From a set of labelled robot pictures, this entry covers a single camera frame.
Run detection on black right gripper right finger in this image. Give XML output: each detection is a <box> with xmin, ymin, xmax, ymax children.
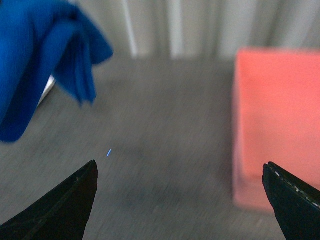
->
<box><xmin>262</xmin><ymin>162</ymin><xmax>320</xmax><ymax>240</ymax></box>

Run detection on white pleated curtain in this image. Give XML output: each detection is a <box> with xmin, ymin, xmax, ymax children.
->
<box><xmin>75</xmin><ymin>0</ymin><xmax>320</xmax><ymax>60</ymax></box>

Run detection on pink plastic bin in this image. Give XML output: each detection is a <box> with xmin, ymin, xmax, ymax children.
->
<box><xmin>232</xmin><ymin>48</ymin><xmax>320</xmax><ymax>212</ymax></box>

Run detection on white towel rack stand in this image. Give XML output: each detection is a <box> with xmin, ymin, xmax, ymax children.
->
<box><xmin>37</xmin><ymin>75</ymin><xmax>56</xmax><ymax>106</ymax></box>

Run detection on blue microfiber cloth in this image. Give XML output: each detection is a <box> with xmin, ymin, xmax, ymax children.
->
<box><xmin>0</xmin><ymin>0</ymin><xmax>113</xmax><ymax>143</ymax></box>

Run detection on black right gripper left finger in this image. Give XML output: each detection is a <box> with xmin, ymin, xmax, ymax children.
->
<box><xmin>0</xmin><ymin>160</ymin><xmax>98</xmax><ymax>240</ymax></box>

